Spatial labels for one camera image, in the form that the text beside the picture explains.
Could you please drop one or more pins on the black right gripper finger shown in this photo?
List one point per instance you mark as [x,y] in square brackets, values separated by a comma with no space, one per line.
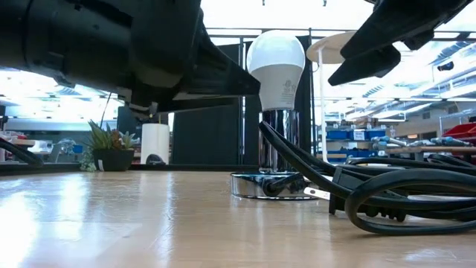
[379,30]
[368,67]

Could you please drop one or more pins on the black monitor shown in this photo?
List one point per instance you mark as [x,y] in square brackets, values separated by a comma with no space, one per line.
[124,126]

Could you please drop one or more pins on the black table frame rail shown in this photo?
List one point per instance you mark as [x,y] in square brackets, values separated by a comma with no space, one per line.
[56,167]

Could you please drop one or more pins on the white round side table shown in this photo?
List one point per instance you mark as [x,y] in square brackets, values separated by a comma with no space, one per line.
[323,48]

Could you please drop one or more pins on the small black ceiling camera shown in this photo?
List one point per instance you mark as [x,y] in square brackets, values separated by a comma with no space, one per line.
[445,66]

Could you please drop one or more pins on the white cylinder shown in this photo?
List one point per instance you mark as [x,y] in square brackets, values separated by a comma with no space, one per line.
[155,143]

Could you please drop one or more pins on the red storage bin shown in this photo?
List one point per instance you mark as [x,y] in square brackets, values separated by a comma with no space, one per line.
[461,131]

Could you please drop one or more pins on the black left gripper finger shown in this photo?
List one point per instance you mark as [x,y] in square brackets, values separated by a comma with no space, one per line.
[193,104]
[223,78]

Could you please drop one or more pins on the blue storage bin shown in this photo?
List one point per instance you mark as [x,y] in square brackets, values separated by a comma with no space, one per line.
[338,134]
[376,134]
[353,153]

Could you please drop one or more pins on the wooden workbench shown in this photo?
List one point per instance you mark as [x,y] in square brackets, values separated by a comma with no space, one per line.
[431,150]

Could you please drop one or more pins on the chrome lamp base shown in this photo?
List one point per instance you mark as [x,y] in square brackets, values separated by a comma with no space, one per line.
[282,141]

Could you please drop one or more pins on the white LED lightbulb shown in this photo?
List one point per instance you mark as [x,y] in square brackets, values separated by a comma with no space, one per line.
[277,67]

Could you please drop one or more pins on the succulent plant in black pot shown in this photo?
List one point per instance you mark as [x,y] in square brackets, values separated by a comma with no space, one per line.
[111,149]

